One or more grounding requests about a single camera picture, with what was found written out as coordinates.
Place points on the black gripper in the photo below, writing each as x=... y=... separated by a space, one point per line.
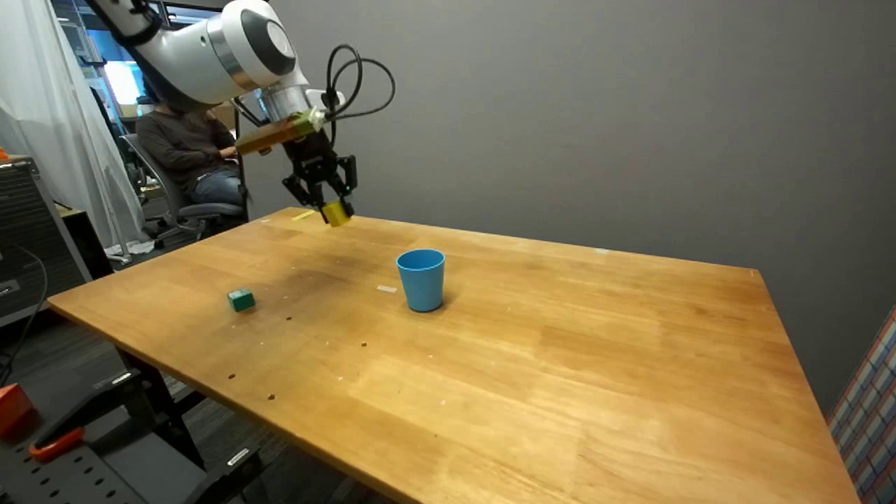
x=319 y=167

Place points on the yellow block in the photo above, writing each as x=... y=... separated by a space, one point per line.
x=338 y=213

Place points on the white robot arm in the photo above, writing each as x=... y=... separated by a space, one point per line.
x=226 y=52

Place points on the blue plastic cup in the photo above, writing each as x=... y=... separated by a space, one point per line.
x=422 y=279

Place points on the green block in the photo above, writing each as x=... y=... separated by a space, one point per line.
x=242 y=300

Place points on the red orange block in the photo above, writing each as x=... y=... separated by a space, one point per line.
x=11 y=409

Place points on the yellow tape strip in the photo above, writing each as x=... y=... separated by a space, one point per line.
x=303 y=216

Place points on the small white tape piece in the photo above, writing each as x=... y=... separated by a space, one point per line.
x=387 y=289

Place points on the grey office chair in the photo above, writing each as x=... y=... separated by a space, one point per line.
x=200 y=216

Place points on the seated person dark hoodie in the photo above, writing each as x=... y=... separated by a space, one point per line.
x=191 y=149

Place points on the black table leg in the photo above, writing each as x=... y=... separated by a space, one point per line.
x=157 y=401

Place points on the white curtain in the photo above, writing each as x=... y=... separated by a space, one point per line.
x=51 y=112

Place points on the black cabinet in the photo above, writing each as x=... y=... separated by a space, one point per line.
x=31 y=241

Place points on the multicoloured checkered backdrop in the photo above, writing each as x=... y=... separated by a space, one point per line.
x=870 y=422

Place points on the yellow wrist camera mount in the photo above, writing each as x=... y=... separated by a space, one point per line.
x=307 y=122

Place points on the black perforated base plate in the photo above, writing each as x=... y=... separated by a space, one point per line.
x=73 y=476

